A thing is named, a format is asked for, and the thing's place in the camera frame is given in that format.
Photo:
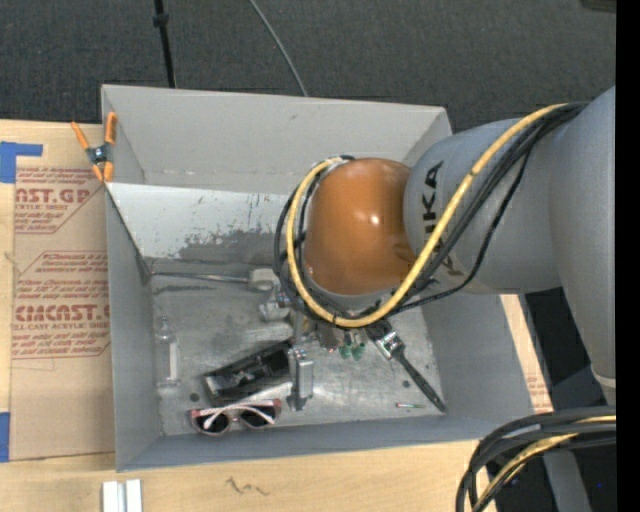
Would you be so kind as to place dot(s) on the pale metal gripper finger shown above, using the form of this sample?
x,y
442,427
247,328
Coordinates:
x,y
275,307
301,380

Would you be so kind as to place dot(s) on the black flat box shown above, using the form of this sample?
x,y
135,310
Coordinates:
x,y
250,372

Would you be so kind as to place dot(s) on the red and white sunglasses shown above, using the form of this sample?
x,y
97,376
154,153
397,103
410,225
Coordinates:
x,y
235,415

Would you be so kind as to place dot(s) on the small red and green stick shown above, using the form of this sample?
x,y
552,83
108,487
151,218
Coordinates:
x,y
410,405

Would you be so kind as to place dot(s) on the grey metal bin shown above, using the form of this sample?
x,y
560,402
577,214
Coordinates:
x,y
215,145

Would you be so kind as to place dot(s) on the brown cardboard board, red print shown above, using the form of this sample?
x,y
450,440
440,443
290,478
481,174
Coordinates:
x,y
60,300

